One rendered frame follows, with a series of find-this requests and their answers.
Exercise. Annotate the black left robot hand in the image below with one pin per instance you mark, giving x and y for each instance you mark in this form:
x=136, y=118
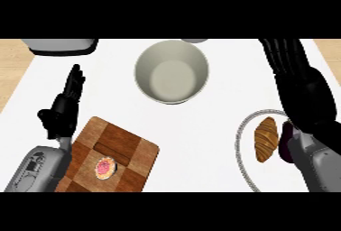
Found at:
x=64, y=105

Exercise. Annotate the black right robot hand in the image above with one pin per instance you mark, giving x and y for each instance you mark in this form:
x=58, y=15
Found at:
x=306, y=93

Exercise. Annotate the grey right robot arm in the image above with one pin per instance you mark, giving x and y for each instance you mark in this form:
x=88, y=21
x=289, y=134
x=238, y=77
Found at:
x=321, y=164

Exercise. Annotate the dark purple eggplant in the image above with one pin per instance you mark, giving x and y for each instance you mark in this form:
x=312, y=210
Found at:
x=286, y=141

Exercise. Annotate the white round placemat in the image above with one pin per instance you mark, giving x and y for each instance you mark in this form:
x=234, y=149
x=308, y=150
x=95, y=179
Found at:
x=247, y=150

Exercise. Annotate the pale grey bowl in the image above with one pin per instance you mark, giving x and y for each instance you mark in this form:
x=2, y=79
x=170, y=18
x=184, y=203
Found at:
x=172, y=72

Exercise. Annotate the brown croissant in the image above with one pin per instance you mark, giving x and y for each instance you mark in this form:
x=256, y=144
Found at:
x=266, y=139

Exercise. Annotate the grey appliance with black rim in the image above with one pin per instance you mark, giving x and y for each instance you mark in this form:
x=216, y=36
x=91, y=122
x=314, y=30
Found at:
x=63, y=46

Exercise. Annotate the brown wooden cutting board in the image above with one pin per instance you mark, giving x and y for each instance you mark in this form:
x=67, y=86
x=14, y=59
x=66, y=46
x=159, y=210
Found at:
x=111, y=156

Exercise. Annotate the pink frosted cupcake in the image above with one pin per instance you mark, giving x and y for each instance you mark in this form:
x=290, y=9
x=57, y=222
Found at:
x=105, y=168

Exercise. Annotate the small grey round object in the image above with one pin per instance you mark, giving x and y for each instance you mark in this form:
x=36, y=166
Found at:
x=194, y=40

